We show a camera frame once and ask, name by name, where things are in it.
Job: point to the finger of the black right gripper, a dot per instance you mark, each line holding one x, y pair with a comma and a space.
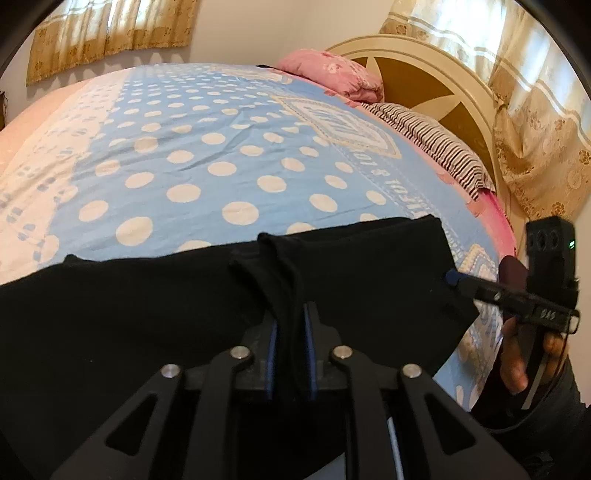
486, 291

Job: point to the pink floral pillow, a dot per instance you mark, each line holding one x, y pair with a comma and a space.
336, 73

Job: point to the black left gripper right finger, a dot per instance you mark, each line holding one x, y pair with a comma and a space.
325, 374

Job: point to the black pants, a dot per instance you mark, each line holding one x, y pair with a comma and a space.
80, 337

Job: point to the beige window curtain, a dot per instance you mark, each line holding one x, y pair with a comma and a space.
82, 32

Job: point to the striped pillow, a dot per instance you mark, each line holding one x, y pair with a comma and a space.
443, 146

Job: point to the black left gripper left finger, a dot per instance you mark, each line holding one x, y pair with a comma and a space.
255, 357

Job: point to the cream wooden headboard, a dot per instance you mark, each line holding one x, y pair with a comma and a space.
432, 82

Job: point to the beige side curtain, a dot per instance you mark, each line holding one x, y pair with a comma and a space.
542, 119

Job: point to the pink blue dotted bedspread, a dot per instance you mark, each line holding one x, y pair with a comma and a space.
158, 160

